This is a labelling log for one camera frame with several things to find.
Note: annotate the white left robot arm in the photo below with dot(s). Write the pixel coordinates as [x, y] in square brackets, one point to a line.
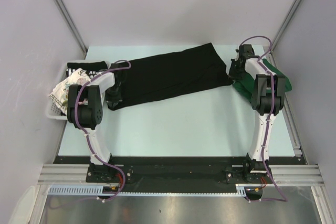
[85, 112]

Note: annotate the white floral t-shirt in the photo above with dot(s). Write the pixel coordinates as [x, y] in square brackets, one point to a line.
[59, 94]

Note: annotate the white slotted cable duct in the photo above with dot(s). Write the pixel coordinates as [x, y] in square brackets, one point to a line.
[89, 190]

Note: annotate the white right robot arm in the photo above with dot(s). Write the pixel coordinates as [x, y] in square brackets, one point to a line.
[265, 90]

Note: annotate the black printed t-shirt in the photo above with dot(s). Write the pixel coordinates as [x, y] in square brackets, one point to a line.
[91, 68]

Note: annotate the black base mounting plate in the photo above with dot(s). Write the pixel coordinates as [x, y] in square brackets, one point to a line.
[181, 175]

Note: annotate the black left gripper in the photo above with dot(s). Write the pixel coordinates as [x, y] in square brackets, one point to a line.
[113, 101]

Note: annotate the aluminium frame rail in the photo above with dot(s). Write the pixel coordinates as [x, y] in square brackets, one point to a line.
[63, 174]

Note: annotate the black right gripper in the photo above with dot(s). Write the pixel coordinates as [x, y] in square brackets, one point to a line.
[233, 76]

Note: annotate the plain black t-shirt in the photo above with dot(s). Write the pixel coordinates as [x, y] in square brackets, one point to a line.
[166, 76]

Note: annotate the white plastic basket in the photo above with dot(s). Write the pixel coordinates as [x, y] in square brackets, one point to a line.
[52, 111]

